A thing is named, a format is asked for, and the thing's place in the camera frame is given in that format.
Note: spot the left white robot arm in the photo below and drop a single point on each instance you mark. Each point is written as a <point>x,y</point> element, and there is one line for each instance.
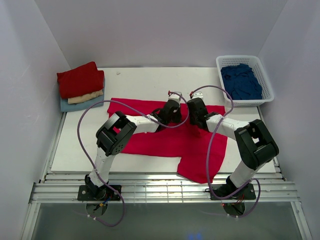
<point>114,135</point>

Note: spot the aluminium rail frame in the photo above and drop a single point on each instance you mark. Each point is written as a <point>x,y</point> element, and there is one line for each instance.
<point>144,179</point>

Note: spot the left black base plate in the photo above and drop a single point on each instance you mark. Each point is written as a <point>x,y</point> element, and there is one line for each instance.
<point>103,193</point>

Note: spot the pink t shirt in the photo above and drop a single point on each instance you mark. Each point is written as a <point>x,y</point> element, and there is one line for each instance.
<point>201,154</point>

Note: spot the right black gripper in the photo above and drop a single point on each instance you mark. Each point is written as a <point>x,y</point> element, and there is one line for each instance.
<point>196,120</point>

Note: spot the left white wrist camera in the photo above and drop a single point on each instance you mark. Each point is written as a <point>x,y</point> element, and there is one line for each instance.
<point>175,96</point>

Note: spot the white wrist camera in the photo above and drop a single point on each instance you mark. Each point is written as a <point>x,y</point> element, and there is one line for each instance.
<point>175,96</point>
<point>196,94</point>

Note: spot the dark blue t shirt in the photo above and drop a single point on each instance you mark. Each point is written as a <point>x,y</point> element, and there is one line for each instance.
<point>240,82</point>

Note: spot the folded light blue shirt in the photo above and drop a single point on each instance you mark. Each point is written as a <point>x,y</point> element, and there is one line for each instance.
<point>66,107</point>

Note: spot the folded beige shirt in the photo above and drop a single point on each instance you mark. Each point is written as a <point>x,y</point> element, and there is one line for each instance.
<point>85,97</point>

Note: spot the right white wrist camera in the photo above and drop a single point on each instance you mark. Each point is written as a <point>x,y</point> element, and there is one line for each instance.
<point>196,94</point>

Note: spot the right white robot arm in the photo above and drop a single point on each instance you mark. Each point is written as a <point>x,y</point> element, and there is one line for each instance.
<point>255,144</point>

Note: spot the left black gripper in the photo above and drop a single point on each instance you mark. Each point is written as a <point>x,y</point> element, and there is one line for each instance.
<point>175,116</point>

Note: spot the folded dark red shirt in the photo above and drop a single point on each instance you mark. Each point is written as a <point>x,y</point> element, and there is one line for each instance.
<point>80,81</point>

